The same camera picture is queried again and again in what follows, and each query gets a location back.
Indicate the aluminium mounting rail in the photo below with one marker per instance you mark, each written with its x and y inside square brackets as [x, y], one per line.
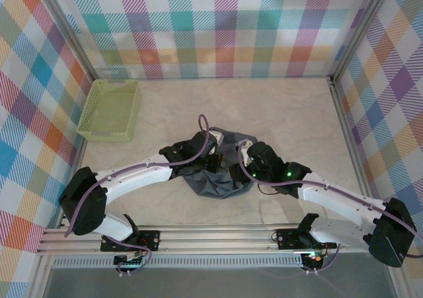
[215, 238]

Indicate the aluminium side rail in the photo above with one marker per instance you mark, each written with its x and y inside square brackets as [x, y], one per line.
[352, 146]
[81, 152]

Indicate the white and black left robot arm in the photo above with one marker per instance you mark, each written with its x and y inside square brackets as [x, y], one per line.
[132, 179]

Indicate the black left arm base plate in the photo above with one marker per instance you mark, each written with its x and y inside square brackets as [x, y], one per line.
[152, 240]

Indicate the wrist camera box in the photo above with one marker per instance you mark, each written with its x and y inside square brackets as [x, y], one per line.
[244, 146]
[216, 136]

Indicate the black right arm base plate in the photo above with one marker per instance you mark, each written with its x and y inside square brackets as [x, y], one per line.
[287, 238]

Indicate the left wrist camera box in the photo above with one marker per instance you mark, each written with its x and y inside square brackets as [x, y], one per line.
[216, 136]

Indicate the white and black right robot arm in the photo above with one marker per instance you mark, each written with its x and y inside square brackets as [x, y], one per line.
[337, 202]

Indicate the grey t-shirt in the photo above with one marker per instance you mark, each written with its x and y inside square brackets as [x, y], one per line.
[218, 185]

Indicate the green plastic basket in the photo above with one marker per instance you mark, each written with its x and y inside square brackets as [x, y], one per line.
[109, 113]

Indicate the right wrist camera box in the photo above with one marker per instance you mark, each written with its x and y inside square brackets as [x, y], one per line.
[244, 146]

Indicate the aluminium corner post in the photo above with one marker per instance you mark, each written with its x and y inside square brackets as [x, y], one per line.
[71, 30]
[360, 30]

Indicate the circuit board with green light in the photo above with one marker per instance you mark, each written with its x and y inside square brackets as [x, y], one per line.
[314, 258]
[130, 262]

